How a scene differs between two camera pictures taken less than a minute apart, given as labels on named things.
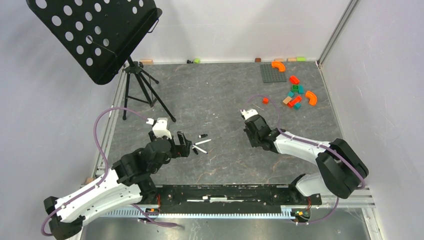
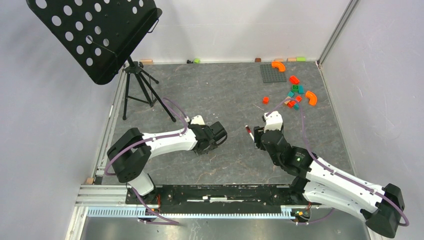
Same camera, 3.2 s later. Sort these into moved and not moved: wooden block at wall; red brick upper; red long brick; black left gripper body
Moved: black left gripper body
Not moved: red brick upper; wooden block at wall; red long brick
